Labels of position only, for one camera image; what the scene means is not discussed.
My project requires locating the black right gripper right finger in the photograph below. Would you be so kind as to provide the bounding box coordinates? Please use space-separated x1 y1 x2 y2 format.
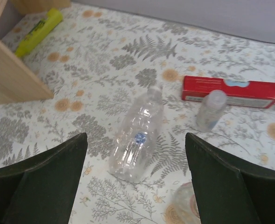
185 133 275 224

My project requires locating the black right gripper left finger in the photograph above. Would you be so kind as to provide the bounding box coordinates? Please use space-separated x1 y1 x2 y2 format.
0 133 88 224

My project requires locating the clear bottle with red cap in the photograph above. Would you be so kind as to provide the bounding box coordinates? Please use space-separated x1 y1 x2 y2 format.
172 182 201 224

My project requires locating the clear bottle with white cap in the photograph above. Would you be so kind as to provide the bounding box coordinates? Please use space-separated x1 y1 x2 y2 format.
109 84 164 182

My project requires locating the small white bottle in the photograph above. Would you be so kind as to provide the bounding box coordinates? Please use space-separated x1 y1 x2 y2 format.
196 90 227 132

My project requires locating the red rectangular box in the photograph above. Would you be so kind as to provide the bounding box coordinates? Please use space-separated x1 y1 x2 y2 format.
182 76 275 109

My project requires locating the wooden shelf box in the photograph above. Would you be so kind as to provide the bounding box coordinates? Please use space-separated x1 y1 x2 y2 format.
0 0 71 106

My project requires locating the floral patterned table mat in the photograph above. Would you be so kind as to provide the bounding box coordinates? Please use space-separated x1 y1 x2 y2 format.
0 4 275 224

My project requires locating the green object behind shelf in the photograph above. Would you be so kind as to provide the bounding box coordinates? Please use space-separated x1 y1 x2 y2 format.
15 8 63 58

